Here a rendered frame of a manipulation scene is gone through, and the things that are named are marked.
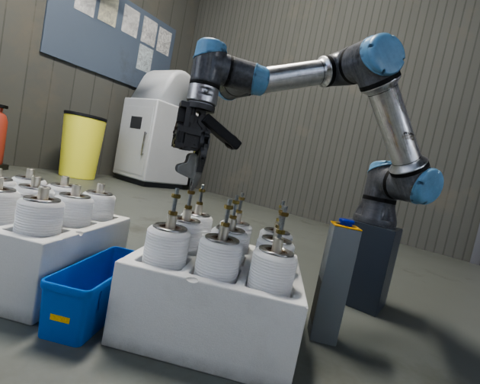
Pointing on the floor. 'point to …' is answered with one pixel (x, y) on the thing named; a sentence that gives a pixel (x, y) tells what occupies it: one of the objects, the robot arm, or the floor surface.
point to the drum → (81, 145)
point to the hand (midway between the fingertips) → (194, 185)
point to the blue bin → (78, 299)
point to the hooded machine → (152, 132)
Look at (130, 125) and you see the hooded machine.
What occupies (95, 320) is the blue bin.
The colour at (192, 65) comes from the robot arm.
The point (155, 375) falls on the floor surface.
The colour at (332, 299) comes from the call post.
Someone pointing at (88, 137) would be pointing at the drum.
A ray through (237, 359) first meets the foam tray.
